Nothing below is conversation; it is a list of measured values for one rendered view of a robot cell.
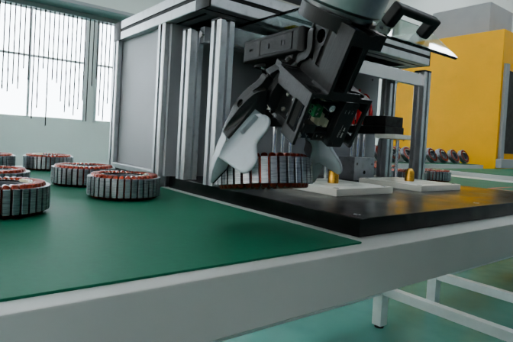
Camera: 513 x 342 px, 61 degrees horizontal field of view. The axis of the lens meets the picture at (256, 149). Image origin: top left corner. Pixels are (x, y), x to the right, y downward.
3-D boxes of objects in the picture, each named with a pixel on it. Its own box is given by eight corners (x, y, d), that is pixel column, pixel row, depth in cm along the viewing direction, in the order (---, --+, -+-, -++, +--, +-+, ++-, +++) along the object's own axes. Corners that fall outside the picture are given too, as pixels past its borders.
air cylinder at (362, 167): (373, 180, 106) (375, 157, 105) (353, 180, 101) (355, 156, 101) (356, 178, 110) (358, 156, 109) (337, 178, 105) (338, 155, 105)
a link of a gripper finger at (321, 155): (330, 206, 50) (323, 146, 44) (304, 175, 54) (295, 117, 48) (353, 195, 50) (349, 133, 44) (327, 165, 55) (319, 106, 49)
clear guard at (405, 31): (457, 59, 73) (459, 24, 73) (367, 31, 58) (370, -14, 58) (316, 75, 99) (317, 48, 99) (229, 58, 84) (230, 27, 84)
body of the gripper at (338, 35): (286, 151, 39) (337, 20, 34) (248, 106, 46) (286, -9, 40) (350, 153, 43) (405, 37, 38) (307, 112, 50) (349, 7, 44)
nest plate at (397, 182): (460, 189, 93) (460, 184, 93) (421, 191, 83) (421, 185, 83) (398, 182, 104) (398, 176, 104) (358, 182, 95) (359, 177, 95)
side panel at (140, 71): (170, 186, 88) (179, 25, 87) (156, 186, 86) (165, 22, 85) (119, 172, 110) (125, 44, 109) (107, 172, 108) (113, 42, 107)
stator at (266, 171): (333, 187, 48) (332, 153, 48) (244, 188, 42) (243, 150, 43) (278, 188, 58) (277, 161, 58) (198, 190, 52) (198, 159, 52)
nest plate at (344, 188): (392, 193, 78) (393, 186, 78) (336, 196, 68) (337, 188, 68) (330, 183, 90) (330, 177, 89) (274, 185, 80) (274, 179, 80)
